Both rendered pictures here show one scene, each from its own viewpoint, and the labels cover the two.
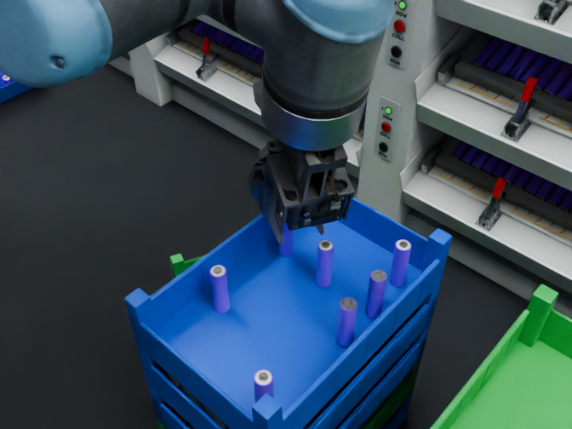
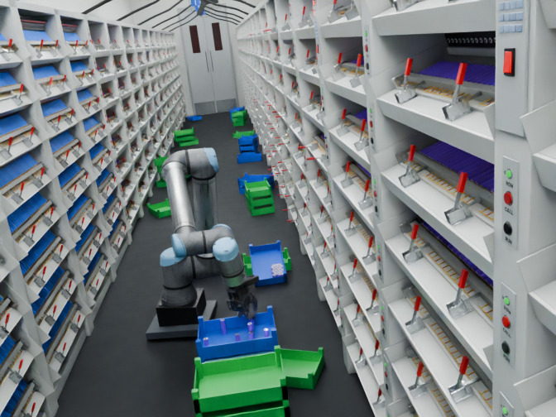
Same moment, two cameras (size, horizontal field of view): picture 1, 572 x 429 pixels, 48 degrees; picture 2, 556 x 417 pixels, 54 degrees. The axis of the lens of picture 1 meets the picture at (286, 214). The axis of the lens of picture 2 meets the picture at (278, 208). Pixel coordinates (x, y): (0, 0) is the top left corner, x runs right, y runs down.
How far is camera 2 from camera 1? 1.74 m
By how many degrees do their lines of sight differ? 46
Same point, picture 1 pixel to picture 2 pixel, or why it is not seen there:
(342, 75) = (223, 268)
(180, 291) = (215, 323)
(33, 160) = (261, 305)
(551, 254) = (367, 382)
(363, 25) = (222, 258)
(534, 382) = (267, 372)
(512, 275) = not seen: hidden behind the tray
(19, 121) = (270, 292)
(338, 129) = (229, 281)
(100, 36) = (183, 250)
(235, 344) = (218, 340)
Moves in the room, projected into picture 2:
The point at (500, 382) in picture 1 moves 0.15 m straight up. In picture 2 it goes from (260, 369) to (254, 332)
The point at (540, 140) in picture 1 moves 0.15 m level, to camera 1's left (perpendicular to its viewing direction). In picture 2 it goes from (360, 328) to (329, 318)
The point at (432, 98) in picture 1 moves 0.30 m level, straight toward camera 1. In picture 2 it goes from (348, 307) to (288, 333)
